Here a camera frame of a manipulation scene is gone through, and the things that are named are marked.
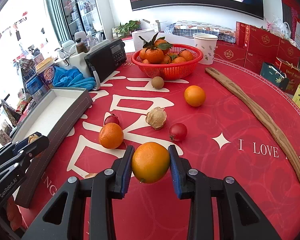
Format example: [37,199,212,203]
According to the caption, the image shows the large yellow orange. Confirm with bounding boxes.
[132,142,170,184]

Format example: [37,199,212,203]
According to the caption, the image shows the silver rabbit figurine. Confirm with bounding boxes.
[58,48,70,66]

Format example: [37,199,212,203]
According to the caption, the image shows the glass display cabinet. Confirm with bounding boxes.
[61,0,105,40]

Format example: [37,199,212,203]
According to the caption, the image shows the red cherry tomato hidden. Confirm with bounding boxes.
[104,114,120,125]

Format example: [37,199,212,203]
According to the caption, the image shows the red plastic fruit basket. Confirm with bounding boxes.
[131,44,203,80]

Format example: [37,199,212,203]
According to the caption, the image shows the blue rubber gloves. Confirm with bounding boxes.
[52,67,96,90]

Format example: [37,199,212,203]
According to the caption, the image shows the mandarins with leaves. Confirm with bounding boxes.
[139,33,194,64]

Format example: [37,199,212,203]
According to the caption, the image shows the red gift boxes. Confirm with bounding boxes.
[215,22,300,70]

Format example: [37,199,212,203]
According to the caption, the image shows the white paper towel roll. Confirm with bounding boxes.
[132,29,155,51]

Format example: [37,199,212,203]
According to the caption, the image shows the red gift bag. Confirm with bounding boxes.
[275,57,300,95]

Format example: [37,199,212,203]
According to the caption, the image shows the white organizer container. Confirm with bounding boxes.
[55,32,110,77]

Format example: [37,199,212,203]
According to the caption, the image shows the brown longan by basket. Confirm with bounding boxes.
[151,76,164,89]

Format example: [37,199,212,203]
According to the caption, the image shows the orange mandarin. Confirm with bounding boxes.
[184,85,206,107]
[98,122,124,149]

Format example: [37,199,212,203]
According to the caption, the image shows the blue drink can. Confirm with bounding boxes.
[26,74,48,102]

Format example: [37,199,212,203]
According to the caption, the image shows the red round table mat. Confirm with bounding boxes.
[20,54,300,239]

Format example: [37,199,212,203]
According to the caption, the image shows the black radio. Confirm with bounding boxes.
[84,38,127,87]

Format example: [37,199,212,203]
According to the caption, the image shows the grey white tray box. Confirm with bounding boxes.
[12,88,92,208]

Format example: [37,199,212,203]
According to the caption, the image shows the dark green gift bag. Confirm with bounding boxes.
[260,62,289,91]

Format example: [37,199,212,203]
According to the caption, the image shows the red cherry tomato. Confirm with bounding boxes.
[169,123,187,141]

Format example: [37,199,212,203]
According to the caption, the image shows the long wooden stick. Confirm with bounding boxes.
[205,67,300,183]

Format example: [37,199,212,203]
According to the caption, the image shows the white paper cup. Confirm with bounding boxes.
[193,33,218,65]

